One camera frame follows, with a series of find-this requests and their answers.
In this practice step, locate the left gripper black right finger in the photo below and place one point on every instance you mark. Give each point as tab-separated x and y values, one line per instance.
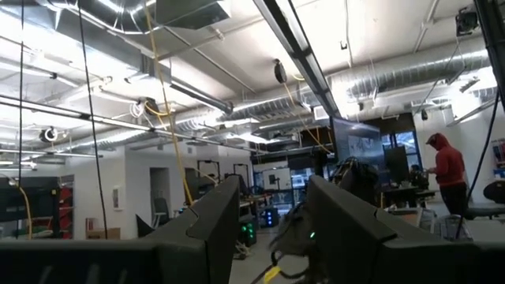
339	229

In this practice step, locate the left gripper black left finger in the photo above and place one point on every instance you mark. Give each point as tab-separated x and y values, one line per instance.
221	221

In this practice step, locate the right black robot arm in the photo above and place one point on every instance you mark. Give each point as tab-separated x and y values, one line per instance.
355	181

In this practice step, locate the computer tower blue lights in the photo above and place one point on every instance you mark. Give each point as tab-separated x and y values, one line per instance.
269	217

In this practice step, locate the computer tower green lights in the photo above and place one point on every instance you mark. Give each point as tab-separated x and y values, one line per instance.
248	234

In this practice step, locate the black office chair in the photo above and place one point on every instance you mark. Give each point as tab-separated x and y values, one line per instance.
161	211

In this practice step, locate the large dark display screen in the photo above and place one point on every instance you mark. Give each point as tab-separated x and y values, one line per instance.
355	142

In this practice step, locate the brown cardboard box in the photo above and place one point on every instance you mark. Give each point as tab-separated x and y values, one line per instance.
102	232

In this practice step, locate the person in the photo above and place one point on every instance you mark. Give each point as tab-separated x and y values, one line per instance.
447	169

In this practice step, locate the silver ceiling conduit pipe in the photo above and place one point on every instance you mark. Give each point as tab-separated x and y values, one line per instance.
118	123

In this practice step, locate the red shelf rack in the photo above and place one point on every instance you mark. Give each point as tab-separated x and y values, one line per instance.
66	213

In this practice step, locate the black round-backed chair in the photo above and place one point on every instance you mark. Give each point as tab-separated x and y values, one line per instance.
495	191

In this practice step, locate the long ceiling light fixture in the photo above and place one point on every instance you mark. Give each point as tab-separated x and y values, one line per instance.
300	47

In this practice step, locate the ribbed silver ceiling duct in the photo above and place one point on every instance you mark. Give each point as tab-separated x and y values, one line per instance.
268	108
414	73

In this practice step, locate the large smooth silver duct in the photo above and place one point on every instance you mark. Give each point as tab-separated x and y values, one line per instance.
118	16

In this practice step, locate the black camera post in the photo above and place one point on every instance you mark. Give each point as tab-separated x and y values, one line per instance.
493	39

